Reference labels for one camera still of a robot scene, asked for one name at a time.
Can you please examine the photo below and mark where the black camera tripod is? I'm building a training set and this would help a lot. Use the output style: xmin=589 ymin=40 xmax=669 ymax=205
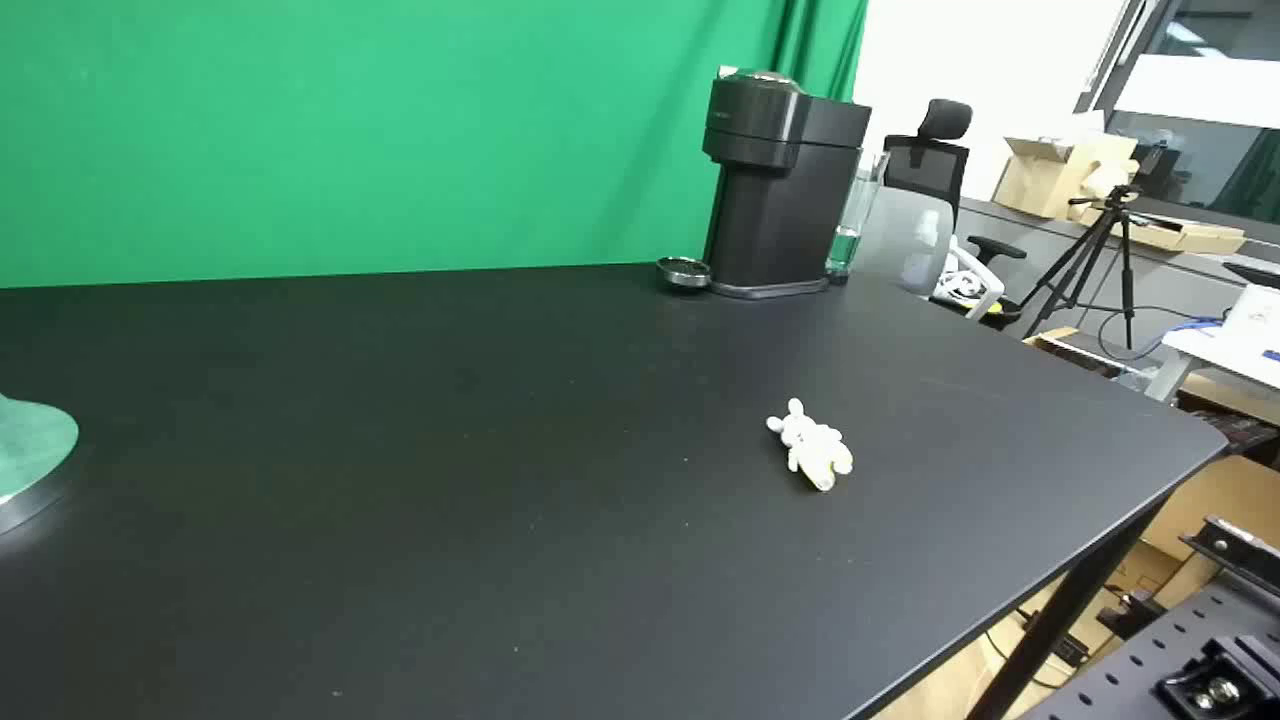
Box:
xmin=1018 ymin=183 xmax=1143 ymax=353

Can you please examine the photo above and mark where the white paper stack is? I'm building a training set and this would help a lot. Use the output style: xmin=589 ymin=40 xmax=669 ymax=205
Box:
xmin=1160 ymin=278 xmax=1280 ymax=390

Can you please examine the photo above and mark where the small black drip tray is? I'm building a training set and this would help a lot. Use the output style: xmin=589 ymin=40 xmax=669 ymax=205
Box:
xmin=658 ymin=252 xmax=722 ymax=295

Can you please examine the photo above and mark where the black office chair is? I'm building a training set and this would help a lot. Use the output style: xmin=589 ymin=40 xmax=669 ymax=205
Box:
xmin=880 ymin=95 xmax=1034 ymax=265

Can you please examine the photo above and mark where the white plush toy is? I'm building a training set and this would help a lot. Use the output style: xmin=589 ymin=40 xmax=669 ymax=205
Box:
xmin=766 ymin=395 xmax=855 ymax=494

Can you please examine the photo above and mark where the open cardboard box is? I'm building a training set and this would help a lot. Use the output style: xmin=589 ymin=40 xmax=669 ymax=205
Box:
xmin=992 ymin=131 xmax=1142 ymax=223

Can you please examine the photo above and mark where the black coffee machine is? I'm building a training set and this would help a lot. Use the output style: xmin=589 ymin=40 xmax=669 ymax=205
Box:
xmin=702 ymin=68 xmax=878 ymax=298

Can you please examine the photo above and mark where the black table leg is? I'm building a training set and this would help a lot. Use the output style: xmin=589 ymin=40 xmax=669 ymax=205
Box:
xmin=966 ymin=506 xmax=1170 ymax=720

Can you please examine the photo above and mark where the black perforated metal rack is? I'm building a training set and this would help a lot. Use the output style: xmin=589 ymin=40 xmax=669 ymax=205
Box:
xmin=1028 ymin=516 xmax=1280 ymax=720

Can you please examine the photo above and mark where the clear plastic water tank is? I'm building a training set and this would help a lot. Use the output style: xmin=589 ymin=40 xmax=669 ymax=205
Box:
xmin=854 ymin=176 xmax=955 ymax=295

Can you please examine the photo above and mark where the green backdrop curtain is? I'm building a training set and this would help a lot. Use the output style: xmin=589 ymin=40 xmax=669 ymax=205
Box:
xmin=0 ymin=0 xmax=872 ymax=290

